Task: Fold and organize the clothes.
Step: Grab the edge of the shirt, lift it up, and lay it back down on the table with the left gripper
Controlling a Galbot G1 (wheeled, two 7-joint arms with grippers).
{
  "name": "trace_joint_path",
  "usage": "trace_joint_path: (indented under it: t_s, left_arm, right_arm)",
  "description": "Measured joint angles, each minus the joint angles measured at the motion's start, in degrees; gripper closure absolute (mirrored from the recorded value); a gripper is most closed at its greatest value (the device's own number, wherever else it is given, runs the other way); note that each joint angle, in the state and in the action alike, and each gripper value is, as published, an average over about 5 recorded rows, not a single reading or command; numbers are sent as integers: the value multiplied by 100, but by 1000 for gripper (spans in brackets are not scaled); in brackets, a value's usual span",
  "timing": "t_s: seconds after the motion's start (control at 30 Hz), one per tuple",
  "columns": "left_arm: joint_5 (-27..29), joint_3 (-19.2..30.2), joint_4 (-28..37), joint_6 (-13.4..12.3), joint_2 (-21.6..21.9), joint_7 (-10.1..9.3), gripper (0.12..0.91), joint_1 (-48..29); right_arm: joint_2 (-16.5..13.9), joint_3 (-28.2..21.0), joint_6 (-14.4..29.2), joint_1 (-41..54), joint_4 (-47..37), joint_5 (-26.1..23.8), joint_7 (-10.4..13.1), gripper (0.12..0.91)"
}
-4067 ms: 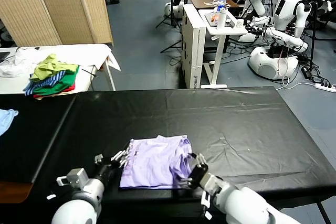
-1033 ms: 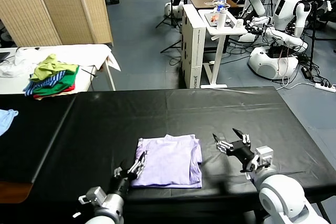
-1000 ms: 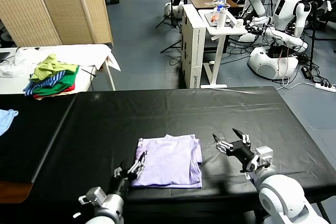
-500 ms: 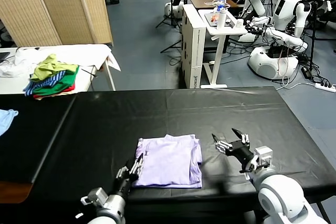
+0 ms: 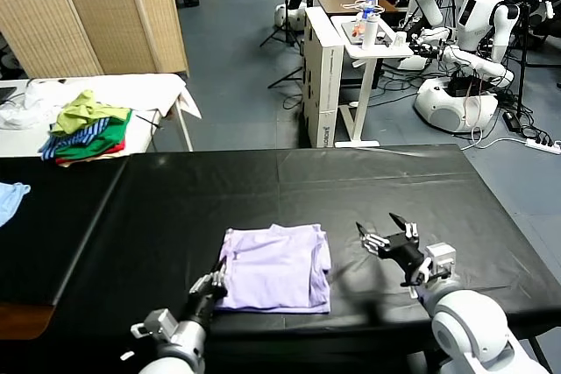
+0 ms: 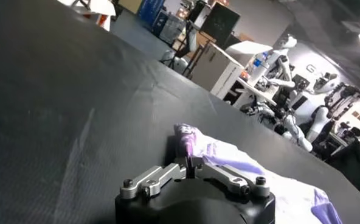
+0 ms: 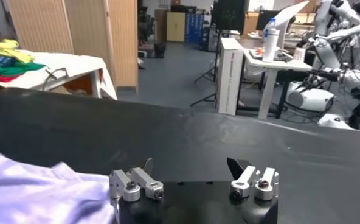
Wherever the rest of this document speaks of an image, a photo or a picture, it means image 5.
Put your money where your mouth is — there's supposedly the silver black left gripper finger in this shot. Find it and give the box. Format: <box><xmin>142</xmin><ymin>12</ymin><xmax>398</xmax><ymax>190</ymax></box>
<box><xmin>211</xmin><ymin>262</ymin><xmax>229</xmax><ymax>299</ymax></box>
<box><xmin>188</xmin><ymin>274</ymin><xmax>215</xmax><ymax>297</ymax></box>

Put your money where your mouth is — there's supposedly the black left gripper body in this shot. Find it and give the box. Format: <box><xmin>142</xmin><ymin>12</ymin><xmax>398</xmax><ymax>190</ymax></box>
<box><xmin>183</xmin><ymin>293</ymin><xmax>218</xmax><ymax>327</ymax></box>

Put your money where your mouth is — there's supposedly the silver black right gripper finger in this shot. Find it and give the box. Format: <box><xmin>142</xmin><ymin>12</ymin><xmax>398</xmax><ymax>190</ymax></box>
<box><xmin>388</xmin><ymin>214</ymin><xmax>420</xmax><ymax>240</ymax></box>
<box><xmin>355</xmin><ymin>222</ymin><xmax>390</xmax><ymax>258</ymax></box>

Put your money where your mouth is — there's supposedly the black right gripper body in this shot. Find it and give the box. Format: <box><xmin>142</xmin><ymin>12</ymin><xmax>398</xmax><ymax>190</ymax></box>
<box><xmin>379</xmin><ymin>237</ymin><xmax>429</xmax><ymax>281</ymax></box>

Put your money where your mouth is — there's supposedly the lavender t-shirt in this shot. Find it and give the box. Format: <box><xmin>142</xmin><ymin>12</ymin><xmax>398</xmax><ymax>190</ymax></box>
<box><xmin>214</xmin><ymin>223</ymin><xmax>332</xmax><ymax>314</ymax></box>

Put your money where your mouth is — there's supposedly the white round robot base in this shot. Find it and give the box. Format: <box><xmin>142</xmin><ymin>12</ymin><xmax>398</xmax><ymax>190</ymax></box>
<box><xmin>274</xmin><ymin>1</ymin><xmax>308</xmax><ymax>33</ymax></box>

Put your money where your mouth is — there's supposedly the glossy black table cover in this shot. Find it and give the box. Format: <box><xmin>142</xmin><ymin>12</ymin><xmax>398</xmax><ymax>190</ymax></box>
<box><xmin>52</xmin><ymin>144</ymin><xmax>561</xmax><ymax>351</ymax></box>

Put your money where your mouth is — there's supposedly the white standing desk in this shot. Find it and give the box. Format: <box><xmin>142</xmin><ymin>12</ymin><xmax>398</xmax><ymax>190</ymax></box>
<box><xmin>330</xmin><ymin>14</ymin><xmax>415</xmax><ymax>149</ymax></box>

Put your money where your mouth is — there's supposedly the white power strip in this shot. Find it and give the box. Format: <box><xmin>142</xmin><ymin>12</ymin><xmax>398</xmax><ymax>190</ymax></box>
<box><xmin>525</xmin><ymin>138</ymin><xmax>561</xmax><ymax>154</ymax></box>

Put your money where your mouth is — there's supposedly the matte black table cover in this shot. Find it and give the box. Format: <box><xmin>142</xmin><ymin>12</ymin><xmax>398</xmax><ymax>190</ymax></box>
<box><xmin>0</xmin><ymin>155</ymin><xmax>128</xmax><ymax>307</ymax></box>

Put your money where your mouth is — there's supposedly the red garment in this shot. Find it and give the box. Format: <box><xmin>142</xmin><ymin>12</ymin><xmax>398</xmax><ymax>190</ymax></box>
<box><xmin>55</xmin><ymin>137</ymin><xmax>127</xmax><ymax>164</ymax></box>

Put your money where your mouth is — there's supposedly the white folding table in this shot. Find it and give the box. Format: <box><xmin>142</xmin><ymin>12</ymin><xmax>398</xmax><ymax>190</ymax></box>
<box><xmin>0</xmin><ymin>75</ymin><xmax>196</xmax><ymax>159</ymax></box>

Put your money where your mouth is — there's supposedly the tall white cardboard box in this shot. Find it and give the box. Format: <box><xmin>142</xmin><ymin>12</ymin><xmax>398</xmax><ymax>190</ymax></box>
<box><xmin>303</xmin><ymin>6</ymin><xmax>347</xmax><ymax>148</ymax></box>

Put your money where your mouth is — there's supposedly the beige garment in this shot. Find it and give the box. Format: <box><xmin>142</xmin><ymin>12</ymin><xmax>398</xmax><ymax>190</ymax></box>
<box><xmin>59</xmin><ymin>150</ymin><xmax>131</xmax><ymax>168</ymax></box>

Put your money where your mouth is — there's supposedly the dark green garment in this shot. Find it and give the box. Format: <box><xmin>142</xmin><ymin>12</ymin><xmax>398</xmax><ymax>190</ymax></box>
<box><xmin>54</xmin><ymin>109</ymin><xmax>134</xmax><ymax>159</ymax></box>

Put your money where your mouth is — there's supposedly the black tripod stand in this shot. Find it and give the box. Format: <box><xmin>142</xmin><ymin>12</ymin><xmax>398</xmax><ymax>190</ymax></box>
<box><xmin>260</xmin><ymin>0</ymin><xmax>304</xmax><ymax>49</ymax></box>
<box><xmin>267</xmin><ymin>0</ymin><xmax>315</xmax><ymax>90</ymax></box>

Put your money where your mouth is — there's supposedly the blue striped garment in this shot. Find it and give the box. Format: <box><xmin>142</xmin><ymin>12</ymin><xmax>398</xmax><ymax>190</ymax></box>
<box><xmin>40</xmin><ymin>118</ymin><xmax>110</xmax><ymax>161</ymax></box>

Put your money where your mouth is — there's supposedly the white thermos bottle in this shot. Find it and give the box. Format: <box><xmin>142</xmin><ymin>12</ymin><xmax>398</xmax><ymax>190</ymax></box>
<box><xmin>361</xmin><ymin>13</ymin><xmax>380</xmax><ymax>52</ymax></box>

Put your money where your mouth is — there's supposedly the black pole stand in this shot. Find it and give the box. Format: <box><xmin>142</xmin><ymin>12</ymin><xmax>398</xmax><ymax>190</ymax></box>
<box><xmin>515</xmin><ymin>1</ymin><xmax>534</xmax><ymax>116</ymax></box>

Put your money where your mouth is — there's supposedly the white draped cloth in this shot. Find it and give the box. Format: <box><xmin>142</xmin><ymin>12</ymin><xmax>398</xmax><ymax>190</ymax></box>
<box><xmin>25</xmin><ymin>74</ymin><xmax>203</xmax><ymax>121</ymax></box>

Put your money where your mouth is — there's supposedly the light blue garment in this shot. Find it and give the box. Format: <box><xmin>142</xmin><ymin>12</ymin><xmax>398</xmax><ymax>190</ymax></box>
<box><xmin>0</xmin><ymin>180</ymin><xmax>32</xmax><ymax>229</ymax></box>

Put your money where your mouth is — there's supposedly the lime green garment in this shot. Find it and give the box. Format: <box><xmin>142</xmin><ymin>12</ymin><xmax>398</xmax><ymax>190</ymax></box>
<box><xmin>51</xmin><ymin>89</ymin><xmax>132</xmax><ymax>133</ymax></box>

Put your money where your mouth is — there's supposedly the white wheeled humanoid robot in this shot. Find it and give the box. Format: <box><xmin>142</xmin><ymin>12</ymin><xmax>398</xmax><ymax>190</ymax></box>
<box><xmin>411</xmin><ymin>0</ymin><xmax>522</xmax><ymax>135</ymax></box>

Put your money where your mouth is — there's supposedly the white crumpled garment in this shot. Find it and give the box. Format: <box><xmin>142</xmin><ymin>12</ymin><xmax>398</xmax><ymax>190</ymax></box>
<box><xmin>0</xmin><ymin>78</ymin><xmax>67</xmax><ymax>130</ymax></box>

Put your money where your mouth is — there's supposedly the bamboo folding screen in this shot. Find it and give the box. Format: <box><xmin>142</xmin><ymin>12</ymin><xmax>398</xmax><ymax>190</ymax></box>
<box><xmin>0</xmin><ymin>0</ymin><xmax>190</xmax><ymax>80</ymax></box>

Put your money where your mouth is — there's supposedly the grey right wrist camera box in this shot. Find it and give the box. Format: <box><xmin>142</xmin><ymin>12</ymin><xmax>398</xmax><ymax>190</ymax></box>
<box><xmin>423</xmin><ymin>243</ymin><xmax>457</xmax><ymax>281</ymax></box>

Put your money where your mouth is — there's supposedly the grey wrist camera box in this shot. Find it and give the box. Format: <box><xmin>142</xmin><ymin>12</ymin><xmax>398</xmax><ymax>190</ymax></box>
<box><xmin>423</xmin><ymin>243</ymin><xmax>457</xmax><ymax>281</ymax></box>
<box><xmin>130</xmin><ymin>308</ymin><xmax>177</xmax><ymax>340</ymax></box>

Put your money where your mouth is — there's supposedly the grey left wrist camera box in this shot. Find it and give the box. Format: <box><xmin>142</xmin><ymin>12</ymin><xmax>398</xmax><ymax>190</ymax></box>
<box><xmin>130</xmin><ymin>308</ymin><xmax>177</xmax><ymax>340</ymax></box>

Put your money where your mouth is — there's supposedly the white power cable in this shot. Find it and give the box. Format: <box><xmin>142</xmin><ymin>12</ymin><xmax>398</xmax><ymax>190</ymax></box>
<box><xmin>459</xmin><ymin>128</ymin><xmax>529</xmax><ymax>152</ymax></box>

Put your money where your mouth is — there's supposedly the thin black cable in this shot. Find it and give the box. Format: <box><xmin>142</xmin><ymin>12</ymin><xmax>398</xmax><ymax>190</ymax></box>
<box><xmin>135</xmin><ymin>114</ymin><xmax>166</xmax><ymax>130</ymax></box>

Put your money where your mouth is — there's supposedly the white coiled cable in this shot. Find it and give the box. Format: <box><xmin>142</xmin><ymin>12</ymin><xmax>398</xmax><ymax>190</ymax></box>
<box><xmin>343</xmin><ymin>0</ymin><xmax>387</xmax><ymax>16</ymax></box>

